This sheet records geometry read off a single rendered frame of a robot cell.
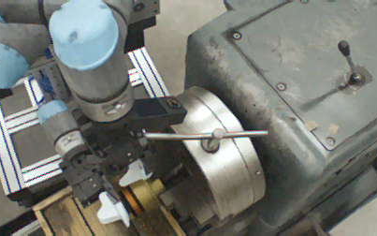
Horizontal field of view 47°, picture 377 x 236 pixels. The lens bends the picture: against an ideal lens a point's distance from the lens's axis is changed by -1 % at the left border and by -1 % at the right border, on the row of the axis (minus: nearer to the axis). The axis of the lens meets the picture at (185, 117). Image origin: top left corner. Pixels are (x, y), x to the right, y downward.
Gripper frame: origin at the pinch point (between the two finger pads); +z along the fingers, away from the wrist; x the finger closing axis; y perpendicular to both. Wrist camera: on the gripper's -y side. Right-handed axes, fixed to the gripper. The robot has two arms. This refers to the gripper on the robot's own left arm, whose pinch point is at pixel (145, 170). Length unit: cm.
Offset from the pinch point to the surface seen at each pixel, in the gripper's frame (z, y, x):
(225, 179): 12.9, -14.6, 3.5
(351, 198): 81, -69, 4
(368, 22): 5, -65, -7
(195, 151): 7.7, -11.8, -2.9
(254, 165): 13.7, -21.8, 4.1
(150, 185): 19.2, -2.2, -8.3
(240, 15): 0.7, -40.0, -23.8
